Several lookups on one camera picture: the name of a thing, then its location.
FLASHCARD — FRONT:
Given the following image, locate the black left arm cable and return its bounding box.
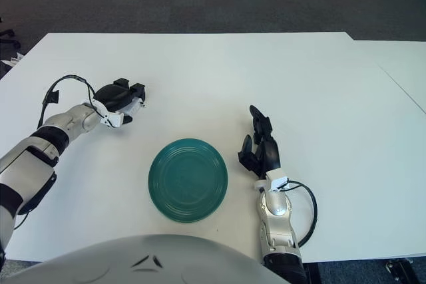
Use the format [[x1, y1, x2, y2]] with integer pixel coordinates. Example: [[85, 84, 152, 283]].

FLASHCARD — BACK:
[[37, 74, 101, 128]]

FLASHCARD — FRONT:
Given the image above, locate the silver robot torso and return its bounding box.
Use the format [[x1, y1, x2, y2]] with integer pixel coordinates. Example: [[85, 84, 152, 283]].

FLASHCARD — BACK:
[[0, 233, 284, 284]]

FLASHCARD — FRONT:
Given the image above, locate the black office chair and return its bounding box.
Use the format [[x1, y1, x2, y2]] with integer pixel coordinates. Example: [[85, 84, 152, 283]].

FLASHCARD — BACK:
[[0, 16, 21, 54]]

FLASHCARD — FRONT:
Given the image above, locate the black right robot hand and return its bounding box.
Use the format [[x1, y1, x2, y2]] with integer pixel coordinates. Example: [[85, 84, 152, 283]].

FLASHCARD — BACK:
[[237, 104, 281, 180]]

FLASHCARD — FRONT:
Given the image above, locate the white charger block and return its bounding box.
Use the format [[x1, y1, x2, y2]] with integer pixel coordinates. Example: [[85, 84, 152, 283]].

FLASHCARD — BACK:
[[124, 97, 146, 116]]

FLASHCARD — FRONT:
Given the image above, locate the green ribbed plate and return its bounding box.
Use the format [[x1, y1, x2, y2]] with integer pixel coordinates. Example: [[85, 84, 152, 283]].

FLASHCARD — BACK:
[[147, 138, 229, 223]]

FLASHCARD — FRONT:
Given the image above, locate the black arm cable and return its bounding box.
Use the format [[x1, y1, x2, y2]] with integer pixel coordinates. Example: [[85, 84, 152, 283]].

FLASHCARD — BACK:
[[288, 180, 319, 248], [37, 74, 101, 128]]

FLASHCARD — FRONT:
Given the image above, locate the black table foot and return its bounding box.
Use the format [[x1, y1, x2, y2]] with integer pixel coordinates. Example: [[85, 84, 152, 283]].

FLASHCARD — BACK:
[[385, 257, 417, 284]]

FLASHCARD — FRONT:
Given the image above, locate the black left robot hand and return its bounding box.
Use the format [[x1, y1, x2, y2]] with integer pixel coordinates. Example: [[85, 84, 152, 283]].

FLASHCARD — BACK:
[[93, 78, 147, 124]]

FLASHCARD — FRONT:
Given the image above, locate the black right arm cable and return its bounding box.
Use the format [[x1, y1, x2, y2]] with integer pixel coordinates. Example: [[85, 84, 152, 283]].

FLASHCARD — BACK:
[[288, 180, 319, 248]]

